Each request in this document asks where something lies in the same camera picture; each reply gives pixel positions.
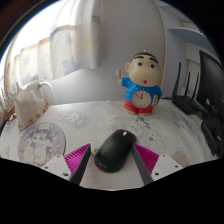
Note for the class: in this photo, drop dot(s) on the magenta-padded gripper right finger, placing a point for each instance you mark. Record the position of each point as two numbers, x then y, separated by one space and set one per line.
146 158

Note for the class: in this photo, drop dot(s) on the cartoon boy figure clock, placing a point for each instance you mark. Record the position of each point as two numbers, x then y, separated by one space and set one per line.
141 83

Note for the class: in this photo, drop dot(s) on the round purple printed mouse pad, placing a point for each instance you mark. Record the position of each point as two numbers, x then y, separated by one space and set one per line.
40 143

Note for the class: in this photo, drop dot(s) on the black router with antennas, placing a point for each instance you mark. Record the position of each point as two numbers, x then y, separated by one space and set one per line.
186 103

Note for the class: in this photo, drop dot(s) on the black computer mouse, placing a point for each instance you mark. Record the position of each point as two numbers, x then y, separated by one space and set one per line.
115 150

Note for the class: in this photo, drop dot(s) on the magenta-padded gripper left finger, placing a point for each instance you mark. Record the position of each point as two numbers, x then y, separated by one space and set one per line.
76 158

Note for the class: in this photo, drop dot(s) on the white curved tube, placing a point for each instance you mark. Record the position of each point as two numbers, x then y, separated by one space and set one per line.
46 87

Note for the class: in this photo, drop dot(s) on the white printed tablecloth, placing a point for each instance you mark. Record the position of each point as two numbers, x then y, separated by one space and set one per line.
100 116

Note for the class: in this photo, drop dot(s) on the black computer monitor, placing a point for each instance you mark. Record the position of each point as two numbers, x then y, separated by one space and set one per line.
213 93

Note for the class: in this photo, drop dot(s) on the white wall shelf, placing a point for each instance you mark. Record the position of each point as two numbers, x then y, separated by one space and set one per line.
190 35

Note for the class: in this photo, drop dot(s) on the white star-printed curtain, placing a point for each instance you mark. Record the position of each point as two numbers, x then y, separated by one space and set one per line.
66 50

